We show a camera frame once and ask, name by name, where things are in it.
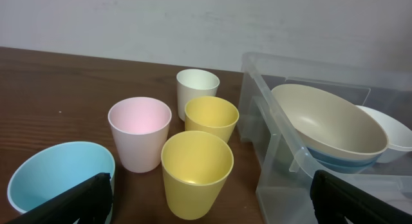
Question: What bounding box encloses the cream white cup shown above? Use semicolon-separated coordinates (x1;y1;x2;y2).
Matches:
176;69;220;121

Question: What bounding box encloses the light blue cup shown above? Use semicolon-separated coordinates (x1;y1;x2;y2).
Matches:
7;142;115;224

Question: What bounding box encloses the dark blue bowl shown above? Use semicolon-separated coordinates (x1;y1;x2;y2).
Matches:
308;147;380;167

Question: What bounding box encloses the clear plastic storage container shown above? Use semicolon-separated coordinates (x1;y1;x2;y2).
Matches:
238;52;411;223

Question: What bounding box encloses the yellow cup upper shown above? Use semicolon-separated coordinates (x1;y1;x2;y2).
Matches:
185;96;239;143

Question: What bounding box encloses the yellow cup lower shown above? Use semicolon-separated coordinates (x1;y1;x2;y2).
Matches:
161;131;234;220

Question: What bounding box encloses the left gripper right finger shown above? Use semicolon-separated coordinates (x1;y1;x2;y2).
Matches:
310;170;411;224

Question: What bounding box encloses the large cream bowl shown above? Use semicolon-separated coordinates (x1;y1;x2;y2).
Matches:
271;84;389;160

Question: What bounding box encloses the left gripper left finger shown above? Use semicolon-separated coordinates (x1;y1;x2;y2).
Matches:
7;173;113;224

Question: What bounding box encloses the yellow cup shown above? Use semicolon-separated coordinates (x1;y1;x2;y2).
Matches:
185;96;239;143
161;131;234;220

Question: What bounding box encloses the white small bowl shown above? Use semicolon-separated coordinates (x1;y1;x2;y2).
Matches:
357;105;411;163

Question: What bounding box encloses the pink cup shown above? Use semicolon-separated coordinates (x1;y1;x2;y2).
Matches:
108;97;173;173

